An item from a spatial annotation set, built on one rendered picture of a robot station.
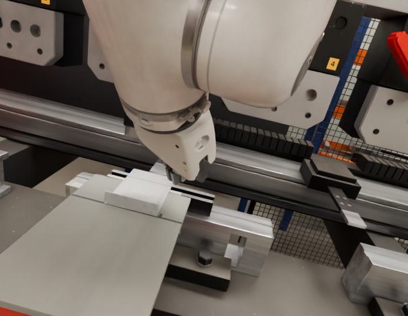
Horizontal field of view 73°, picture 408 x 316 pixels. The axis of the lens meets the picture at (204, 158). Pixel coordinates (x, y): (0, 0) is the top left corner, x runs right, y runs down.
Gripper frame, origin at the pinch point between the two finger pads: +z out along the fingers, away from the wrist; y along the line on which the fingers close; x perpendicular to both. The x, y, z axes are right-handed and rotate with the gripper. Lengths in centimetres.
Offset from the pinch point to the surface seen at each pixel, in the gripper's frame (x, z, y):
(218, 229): -0.3, 13.0, -8.4
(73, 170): 4, 179, 141
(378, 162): -52, 35, -28
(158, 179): 0.2, 11.6, 6.2
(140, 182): 3.4, 9.5, 7.2
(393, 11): -28.3, -16.0, -11.0
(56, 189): 23, 160, 123
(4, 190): 22.1, 17.9, 31.3
